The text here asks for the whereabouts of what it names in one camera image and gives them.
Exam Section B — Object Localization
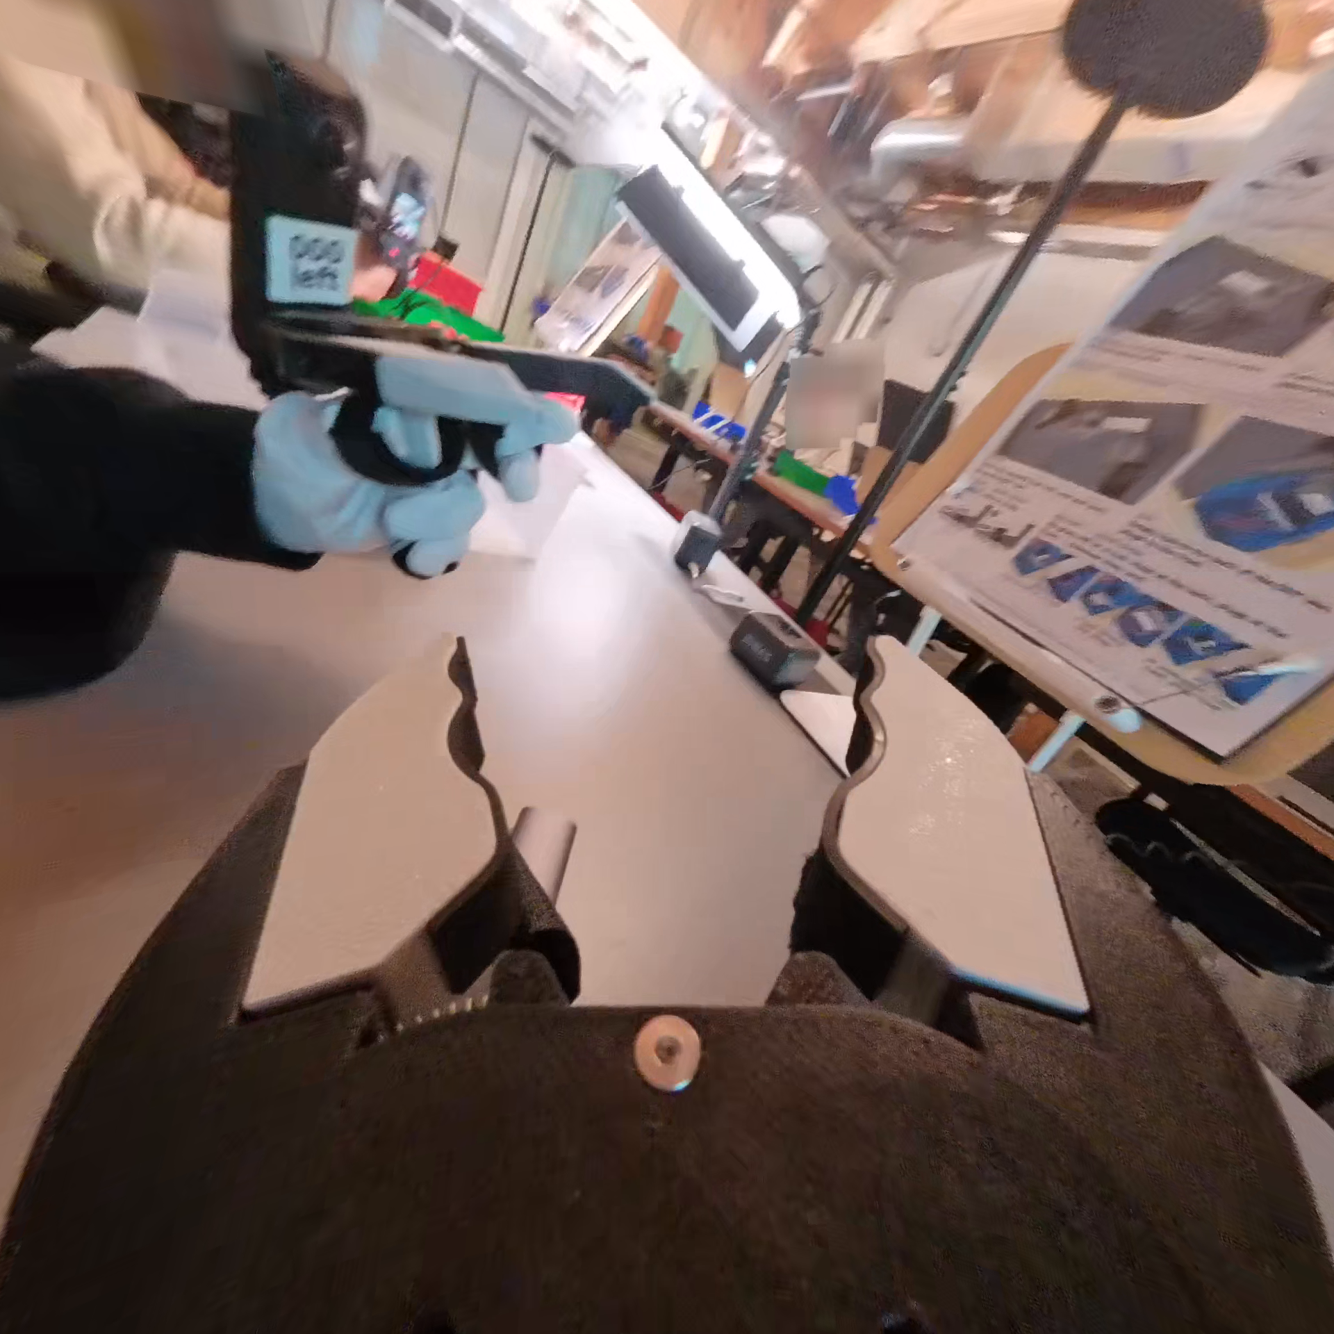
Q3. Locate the instruction sheet on stand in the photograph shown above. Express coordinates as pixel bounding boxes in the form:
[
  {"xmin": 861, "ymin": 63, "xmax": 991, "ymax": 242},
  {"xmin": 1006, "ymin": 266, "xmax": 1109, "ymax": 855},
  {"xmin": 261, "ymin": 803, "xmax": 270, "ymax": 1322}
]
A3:
[{"xmin": 865, "ymin": 343, "xmax": 1334, "ymax": 788}]

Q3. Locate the black power bank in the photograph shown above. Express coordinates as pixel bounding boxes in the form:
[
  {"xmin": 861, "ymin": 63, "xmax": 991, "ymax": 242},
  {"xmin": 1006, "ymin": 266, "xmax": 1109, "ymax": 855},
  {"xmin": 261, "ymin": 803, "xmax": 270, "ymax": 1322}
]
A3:
[{"xmin": 730, "ymin": 615, "xmax": 824, "ymax": 691}]

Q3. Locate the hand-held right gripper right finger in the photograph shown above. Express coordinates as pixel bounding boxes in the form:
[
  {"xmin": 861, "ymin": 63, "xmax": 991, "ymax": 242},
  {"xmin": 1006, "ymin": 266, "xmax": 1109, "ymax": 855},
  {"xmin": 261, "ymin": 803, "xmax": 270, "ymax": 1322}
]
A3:
[{"xmin": 818, "ymin": 638, "xmax": 1094, "ymax": 1020}]

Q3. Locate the silver ventilation duct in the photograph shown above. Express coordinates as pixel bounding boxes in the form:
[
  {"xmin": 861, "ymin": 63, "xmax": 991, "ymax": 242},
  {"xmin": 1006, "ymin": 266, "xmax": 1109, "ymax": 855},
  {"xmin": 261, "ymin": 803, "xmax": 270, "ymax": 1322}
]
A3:
[{"xmin": 866, "ymin": 115, "xmax": 976, "ymax": 180}]

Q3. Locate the black light panel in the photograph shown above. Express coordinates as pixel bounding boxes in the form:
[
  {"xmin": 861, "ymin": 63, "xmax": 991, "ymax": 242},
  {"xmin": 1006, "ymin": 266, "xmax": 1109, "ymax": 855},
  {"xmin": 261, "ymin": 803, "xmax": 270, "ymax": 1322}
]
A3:
[{"xmin": 613, "ymin": 168, "xmax": 785, "ymax": 355}]

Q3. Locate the person's left forearm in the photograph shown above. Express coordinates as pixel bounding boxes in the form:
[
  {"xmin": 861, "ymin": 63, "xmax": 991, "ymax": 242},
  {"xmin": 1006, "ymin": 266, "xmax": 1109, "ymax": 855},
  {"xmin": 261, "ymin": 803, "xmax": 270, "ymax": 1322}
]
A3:
[{"xmin": 0, "ymin": 348, "xmax": 323, "ymax": 700}]

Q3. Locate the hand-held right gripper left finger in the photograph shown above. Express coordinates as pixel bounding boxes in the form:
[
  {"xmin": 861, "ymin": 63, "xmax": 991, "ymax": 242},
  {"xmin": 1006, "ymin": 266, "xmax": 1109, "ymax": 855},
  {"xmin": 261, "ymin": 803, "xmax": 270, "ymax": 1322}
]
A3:
[{"xmin": 241, "ymin": 634, "xmax": 516, "ymax": 1018}]

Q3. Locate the printed instruction sheet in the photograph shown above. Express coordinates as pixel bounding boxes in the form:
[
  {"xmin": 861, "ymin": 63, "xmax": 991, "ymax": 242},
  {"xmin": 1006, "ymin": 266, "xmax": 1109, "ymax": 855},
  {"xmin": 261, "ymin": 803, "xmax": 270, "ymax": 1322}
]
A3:
[{"xmin": 895, "ymin": 158, "xmax": 1334, "ymax": 761}]

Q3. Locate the person's left hand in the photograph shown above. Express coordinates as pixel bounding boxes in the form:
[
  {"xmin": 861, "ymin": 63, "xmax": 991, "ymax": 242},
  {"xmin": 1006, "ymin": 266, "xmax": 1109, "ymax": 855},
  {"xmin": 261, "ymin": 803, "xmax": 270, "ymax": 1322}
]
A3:
[{"xmin": 253, "ymin": 393, "xmax": 579, "ymax": 578}]

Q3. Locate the black stand pole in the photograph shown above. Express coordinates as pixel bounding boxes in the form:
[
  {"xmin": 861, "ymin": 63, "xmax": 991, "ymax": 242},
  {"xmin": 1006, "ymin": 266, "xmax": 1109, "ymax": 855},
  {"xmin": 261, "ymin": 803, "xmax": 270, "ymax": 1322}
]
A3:
[{"xmin": 797, "ymin": 99, "xmax": 1126, "ymax": 626}]

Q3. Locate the small instruction sheet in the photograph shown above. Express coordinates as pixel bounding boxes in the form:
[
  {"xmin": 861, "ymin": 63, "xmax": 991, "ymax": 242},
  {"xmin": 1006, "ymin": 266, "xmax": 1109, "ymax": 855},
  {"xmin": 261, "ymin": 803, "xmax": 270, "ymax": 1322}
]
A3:
[{"xmin": 534, "ymin": 217, "xmax": 659, "ymax": 356}]

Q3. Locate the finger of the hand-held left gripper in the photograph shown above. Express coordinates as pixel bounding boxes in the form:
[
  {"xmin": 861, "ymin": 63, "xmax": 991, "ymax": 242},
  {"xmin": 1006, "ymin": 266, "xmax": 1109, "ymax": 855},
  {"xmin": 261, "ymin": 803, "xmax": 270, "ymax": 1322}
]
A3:
[{"xmin": 457, "ymin": 338, "xmax": 659, "ymax": 420}]

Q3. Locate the wooden side desk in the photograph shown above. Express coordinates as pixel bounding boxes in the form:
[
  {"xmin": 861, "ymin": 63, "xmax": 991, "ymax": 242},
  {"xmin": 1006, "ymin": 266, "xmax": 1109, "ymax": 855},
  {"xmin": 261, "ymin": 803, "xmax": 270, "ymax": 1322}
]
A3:
[{"xmin": 646, "ymin": 403, "xmax": 886, "ymax": 543}]

